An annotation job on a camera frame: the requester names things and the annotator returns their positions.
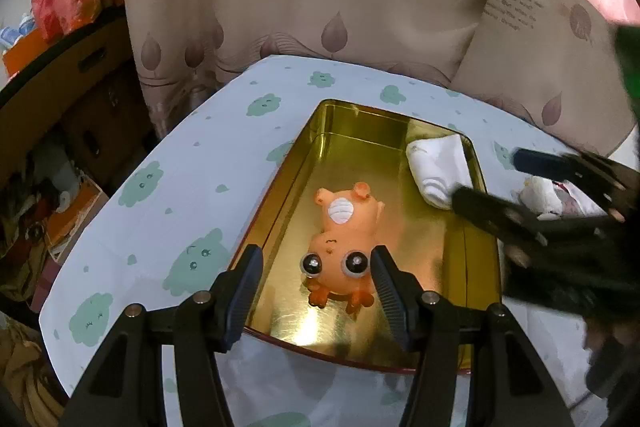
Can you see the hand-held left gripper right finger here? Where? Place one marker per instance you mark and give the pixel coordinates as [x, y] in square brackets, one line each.
[391, 299]

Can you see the orange box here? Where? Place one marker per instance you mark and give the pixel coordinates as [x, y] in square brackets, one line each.
[25, 52]

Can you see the pink printed soft packet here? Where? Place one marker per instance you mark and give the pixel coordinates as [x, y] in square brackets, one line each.
[580, 204]

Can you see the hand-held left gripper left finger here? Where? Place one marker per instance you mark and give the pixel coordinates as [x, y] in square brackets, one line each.
[244, 294]

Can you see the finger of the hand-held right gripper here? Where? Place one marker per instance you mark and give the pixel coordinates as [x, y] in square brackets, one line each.
[490, 212]
[540, 163]

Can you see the brown wooden desk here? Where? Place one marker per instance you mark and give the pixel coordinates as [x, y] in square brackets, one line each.
[85, 77]

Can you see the blue white bottles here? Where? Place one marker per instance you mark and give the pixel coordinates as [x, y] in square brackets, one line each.
[15, 32]

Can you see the beige leaf print curtain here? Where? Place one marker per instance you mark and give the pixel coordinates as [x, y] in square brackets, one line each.
[300, 7]

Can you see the orange big-eyed rubber toy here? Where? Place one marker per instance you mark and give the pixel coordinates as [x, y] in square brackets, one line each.
[345, 252]

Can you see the white sock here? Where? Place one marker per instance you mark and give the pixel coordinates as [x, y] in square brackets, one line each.
[435, 167]

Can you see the white toy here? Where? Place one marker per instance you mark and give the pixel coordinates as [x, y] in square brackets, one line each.
[540, 199]

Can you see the red tin box gold inside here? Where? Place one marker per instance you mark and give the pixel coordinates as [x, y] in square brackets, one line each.
[350, 152]

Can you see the clutter pile under desk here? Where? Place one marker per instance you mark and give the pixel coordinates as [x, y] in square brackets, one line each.
[45, 202]

